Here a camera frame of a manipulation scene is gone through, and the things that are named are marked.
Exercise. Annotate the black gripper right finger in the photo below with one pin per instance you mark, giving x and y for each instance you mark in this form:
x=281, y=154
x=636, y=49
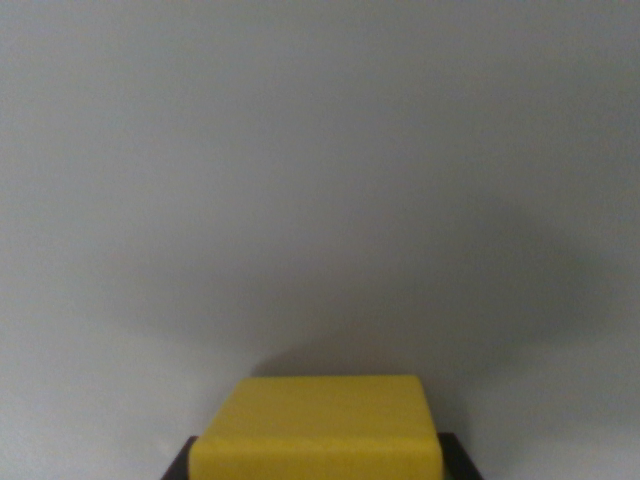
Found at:
x=459, y=460

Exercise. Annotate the grey plastic tray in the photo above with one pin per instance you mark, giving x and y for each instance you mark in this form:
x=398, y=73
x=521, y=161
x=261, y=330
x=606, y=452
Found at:
x=250, y=175

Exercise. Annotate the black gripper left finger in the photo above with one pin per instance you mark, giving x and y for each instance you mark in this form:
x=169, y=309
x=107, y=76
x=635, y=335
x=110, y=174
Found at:
x=179, y=462

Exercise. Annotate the yellow cube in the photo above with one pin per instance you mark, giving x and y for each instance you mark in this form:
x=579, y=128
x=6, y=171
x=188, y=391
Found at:
x=320, y=430

